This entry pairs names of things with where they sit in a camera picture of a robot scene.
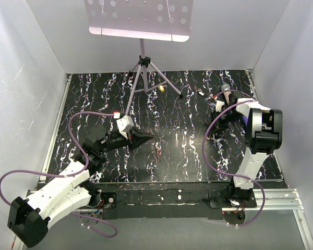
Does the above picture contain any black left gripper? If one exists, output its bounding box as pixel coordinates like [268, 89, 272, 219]
[98, 126, 153, 154]

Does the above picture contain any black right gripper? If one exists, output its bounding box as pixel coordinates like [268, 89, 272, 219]
[207, 109, 244, 135]

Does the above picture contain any chain of metal keyrings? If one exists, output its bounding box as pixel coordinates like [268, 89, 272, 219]
[151, 142, 162, 159]

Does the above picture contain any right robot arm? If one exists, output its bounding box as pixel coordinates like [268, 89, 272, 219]
[211, 96, 283, 207]

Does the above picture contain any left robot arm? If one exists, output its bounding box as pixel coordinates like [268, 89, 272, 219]
[7, 125, 153, 247]

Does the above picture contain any sprinkles filled tube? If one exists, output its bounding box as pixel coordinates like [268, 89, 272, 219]
[221, 83, 232, 104]

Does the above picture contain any yellow key tag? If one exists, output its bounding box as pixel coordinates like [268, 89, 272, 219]
[158, 85, 165, 92]

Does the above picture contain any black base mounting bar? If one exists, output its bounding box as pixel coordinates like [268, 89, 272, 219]
[93, 181, 249, 220]

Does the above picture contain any lilac music stand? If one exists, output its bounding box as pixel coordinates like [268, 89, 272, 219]
[84, 0, 194, 114]

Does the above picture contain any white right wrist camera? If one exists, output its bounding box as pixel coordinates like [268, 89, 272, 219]
[213, 96, 225, 113]

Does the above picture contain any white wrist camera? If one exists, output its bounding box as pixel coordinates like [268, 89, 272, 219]
[113, 111, 134, 139]
[213, 96, 225, 113]

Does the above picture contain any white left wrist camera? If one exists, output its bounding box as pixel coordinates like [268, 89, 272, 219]
[113, 111, 134, 139]

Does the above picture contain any aluminium frame rail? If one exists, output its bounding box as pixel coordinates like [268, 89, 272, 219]
[11, 74, 73, 249]

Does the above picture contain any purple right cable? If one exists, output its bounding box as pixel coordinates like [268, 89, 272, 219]
[202, 90, 266, 226]

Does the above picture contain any purple cable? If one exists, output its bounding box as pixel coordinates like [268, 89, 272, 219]
[202, 90, 266, 226]
[0, 111, 118, 238]

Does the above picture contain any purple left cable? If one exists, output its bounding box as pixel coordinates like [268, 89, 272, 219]
[0, 111, 118, 238]

